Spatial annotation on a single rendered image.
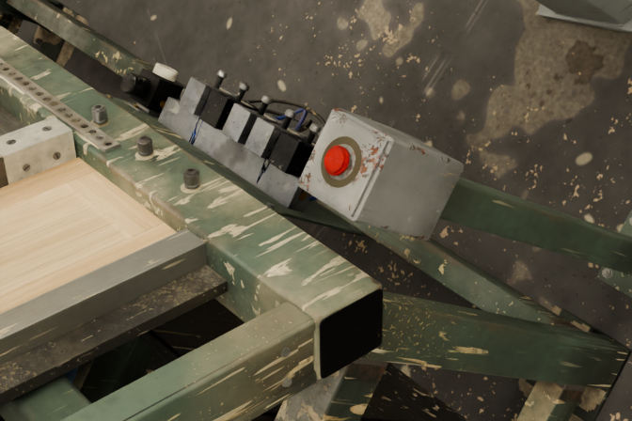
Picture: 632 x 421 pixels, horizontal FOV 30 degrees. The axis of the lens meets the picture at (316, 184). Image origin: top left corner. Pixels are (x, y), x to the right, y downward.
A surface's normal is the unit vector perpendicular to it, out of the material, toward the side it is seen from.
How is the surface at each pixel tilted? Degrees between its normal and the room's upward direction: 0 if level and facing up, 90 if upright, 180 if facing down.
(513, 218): 90
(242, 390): 90
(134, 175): 55
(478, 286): 0
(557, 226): 90
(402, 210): 90
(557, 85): 0
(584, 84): 0
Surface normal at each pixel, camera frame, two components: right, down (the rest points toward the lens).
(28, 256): -0.02, -0.84
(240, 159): -0.64, -0.18
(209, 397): 0.64, 0.40
